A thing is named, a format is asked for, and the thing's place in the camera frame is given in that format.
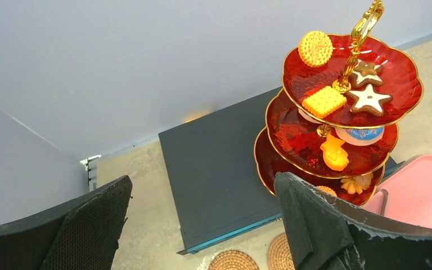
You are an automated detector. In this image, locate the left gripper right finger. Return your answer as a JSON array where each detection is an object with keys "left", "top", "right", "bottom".
[{"left": 274, "top": 172, "right": 432, "bottom": 269}]

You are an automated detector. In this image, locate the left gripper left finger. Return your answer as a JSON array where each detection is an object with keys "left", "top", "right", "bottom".
[{"left": 0, "top": 175, "right": 132, "bottom": 269}]

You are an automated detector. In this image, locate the woven rattan coaster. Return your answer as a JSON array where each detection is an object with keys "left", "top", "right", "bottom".
[
  {"left": 267, "top": 233, "right": 295, "bottom": 270},
  {"left": 207, "top": 250, "right": 260, "bottom": 270}
]

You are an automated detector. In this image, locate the swirl butter cookie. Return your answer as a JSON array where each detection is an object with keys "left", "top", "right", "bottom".
[{"left": 340, "top": 173, "right": 373, "bottom": 195}]

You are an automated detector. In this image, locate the orange fish shaped cake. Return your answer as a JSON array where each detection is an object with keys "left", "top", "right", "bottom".
[{"left": 320, "top": 134, "right": 349, "bottom": 172}]

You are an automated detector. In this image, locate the pink serving tray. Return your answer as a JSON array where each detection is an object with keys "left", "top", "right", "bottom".
[{"left": 362, "top": 155, "right": 432, "bottom": 228}]

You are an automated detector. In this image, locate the blue frosted donut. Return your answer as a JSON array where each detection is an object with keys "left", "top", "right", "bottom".
[{"left": 335, "top": 127, "right": 385, "bottom": 146}]

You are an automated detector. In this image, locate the red three-tier cake stand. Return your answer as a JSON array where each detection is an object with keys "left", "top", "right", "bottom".
[{"left": 254, "top": 1, "right": 424, "bottom": 205}]

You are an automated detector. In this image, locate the square yellow biscuit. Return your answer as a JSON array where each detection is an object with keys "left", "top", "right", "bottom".
[{"left": 302, "top": 86, "right": 347, "bottom": 119}]

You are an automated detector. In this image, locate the white iced star cookie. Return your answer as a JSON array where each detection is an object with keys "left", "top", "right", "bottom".
[{"left": 345, "top": 84, "right": 393, "bottom": 116}]

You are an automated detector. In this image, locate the brown centred star cookie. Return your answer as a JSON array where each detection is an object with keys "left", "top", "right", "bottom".
[{"left": 349, "top": 59, "right": 384, "bottom": 89}]

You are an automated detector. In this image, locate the round biscuit tray corner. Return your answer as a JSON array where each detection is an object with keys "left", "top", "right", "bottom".
[{"left": 298, "top": 30, "right": 333, "bottom": 68}]

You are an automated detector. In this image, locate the round biscuit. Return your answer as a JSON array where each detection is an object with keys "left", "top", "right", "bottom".
[{"left": 317, "top": 186, "right": 338, "bottom": 197}]

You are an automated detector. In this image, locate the white chocolate donut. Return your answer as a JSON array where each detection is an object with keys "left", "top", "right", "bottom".
[{"left": 298, "top": 109, "right": 321, "bottom": 124}]

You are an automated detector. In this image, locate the aluminium frame rail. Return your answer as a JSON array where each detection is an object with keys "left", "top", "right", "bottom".
[{"left": 80, "top": 155, "right": 102, "bottom": 192}]

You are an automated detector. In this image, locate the dark network switch box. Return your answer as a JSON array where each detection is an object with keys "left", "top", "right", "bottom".
[{"left": 158, "top": 86, "right": 405, "bottom": 256}]

